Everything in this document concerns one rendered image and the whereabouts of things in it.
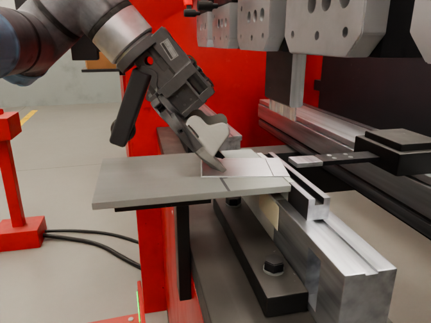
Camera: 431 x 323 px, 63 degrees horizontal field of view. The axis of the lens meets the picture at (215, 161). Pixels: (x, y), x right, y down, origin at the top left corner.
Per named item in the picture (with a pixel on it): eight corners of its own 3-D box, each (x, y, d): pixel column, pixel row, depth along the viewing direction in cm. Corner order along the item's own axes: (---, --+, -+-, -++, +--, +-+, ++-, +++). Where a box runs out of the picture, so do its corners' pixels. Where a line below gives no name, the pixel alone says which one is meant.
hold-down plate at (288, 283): (212, 208, 70) (212, 195, 69) (239, 206, 71) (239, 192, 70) (265, 318, 42) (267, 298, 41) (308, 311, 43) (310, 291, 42)
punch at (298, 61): (263, 109, 59) (266, 50, 56) (275, 109, 60) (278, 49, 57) (288, 122, 50) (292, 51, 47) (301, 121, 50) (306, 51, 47)
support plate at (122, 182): (102, 163, 60) (102, 158, 60) (251, 154, 66) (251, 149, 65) (92, 210, 44) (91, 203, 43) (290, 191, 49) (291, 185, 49)
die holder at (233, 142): (188, 128, 135) (188, 103, 132) (204, 127, 136) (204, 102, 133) (218, 173, 89) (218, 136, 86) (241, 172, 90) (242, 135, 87)
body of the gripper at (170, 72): (219, 96, 48) (158, 23, 45) (172, 136, 50) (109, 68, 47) (217, 89, 55) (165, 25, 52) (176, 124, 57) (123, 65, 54)
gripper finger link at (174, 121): (200, 147, 48) (160, 96, 48) (192, 154, 48) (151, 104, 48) (206, 144, 53) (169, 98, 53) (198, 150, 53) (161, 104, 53)
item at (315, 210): (256, 168, 64) (256, 152, 63) (272, 167, 64) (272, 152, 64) (306, 220, 45) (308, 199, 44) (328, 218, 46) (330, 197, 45)
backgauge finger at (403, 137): (278, 159, 64) (279, 132, 62) (403, 150, 69) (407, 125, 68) (308, 184, 53) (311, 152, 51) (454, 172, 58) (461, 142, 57)
